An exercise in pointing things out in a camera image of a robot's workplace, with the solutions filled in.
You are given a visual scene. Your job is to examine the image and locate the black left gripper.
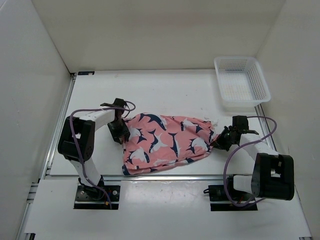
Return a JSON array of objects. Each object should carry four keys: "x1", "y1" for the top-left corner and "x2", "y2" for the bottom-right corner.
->
[{"x1": 107, "y1": 117, "x2": 131, "y2": 144}]

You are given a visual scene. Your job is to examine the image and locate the pink shark print shorts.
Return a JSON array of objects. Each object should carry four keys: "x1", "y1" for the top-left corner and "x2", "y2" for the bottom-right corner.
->
[{"x1": 122, "y1": 113, "x2": 216, "y2": 176}]

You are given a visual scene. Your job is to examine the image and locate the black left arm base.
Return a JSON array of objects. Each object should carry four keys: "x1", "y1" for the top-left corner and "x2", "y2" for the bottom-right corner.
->
[{"x1": 73, "y1": 183, "x2": 121, "y2": 210}]

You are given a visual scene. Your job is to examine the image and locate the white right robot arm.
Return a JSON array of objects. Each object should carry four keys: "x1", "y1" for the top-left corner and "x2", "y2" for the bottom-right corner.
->
[{"x1": 210, "y1": 115, "x2": 295, "y2": 208}]

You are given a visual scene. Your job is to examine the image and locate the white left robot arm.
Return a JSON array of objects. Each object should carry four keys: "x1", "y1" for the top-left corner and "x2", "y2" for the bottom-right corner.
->
[{"x1": 57, "y1": 98, "x2": 136, "y2": 200}]

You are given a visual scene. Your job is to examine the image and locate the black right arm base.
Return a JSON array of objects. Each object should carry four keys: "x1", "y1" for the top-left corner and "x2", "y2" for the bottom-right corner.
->
[{"x1": 203, "y1": 185, "x2": 258, "y2": 212}]

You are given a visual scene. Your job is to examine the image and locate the white plastic mesh basket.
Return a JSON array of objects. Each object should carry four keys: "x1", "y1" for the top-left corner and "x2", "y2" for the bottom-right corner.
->
[{"x1": 214, "y1": 56, "x2": 271, "y2": 110}]

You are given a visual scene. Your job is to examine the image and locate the black label sticker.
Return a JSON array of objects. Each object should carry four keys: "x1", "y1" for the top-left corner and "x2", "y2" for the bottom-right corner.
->
[{"x1": 77, "y1": 71, "x2": 95, "y2": 76}]

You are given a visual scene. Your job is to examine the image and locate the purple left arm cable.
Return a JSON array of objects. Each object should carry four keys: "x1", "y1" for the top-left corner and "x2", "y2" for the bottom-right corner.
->
[{"x1": 70, "y1": 99, "x2": 137, "y2": 210}]

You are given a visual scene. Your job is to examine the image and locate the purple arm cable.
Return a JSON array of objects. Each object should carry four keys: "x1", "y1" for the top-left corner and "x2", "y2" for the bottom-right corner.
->
[
  {"x1": 223, "y1": 115, "x2": 278, "y2": 208},
  {"x1": 70, "y1": 99, "x2": 137, "y2": 210}
]

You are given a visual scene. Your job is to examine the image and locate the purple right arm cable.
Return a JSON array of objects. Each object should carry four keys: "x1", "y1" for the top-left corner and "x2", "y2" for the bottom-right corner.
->
[{"x1": 223, "y1": 115, "x2": 278, "y2": 208}]

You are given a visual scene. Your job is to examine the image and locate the aluminium table frame rail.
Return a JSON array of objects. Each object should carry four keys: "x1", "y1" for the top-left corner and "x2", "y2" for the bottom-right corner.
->
[{"x1": 17, "y1": 70, "x2": 311, "y2": 240}]

